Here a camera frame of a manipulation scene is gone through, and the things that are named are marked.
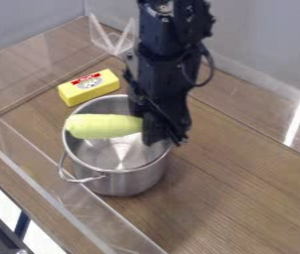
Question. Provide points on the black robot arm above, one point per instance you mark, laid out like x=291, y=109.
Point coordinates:
x=193, y=21

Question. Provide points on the dark metal table frame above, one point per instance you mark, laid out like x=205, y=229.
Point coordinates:
x=1, y=231

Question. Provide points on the silver metal pot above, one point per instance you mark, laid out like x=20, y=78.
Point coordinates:
x=114, y=166

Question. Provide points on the yellow butter block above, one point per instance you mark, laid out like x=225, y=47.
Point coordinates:
x=87, y=87

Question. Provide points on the clear acrylic front barrier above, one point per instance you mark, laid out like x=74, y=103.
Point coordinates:
x=76, y=218

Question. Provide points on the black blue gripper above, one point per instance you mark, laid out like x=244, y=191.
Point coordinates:
x=158, y=88

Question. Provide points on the clear acrylic corner bracket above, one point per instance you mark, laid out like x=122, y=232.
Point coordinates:
x=113, y=42

